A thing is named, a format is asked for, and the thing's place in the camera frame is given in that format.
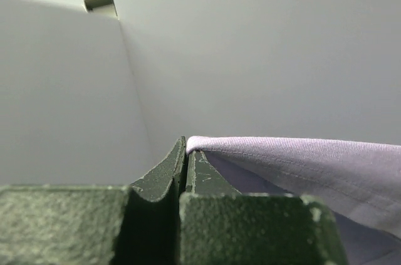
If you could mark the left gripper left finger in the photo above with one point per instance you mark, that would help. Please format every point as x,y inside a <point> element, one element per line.
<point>95,224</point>

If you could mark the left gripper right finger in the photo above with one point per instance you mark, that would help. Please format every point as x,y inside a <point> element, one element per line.
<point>220,225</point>

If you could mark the purple t shirt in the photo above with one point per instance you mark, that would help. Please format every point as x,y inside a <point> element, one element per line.
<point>359,181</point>

